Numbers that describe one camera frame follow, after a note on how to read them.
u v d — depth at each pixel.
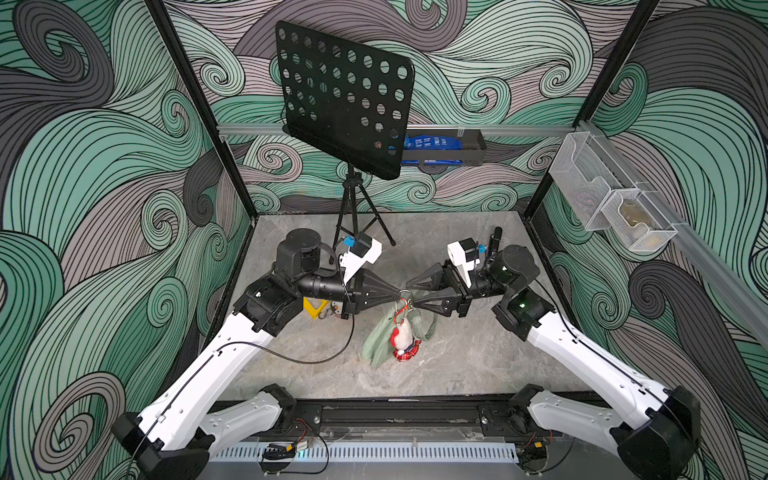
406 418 0.74
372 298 0.52
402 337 0.53
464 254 0.49
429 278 0.56
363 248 0.46
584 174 0.80
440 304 0.55
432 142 0.92
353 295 0.47
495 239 1.09
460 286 0.53
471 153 0.92
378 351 0.55
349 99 0.67
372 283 0.52
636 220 0.66
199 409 0.38
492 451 0.70
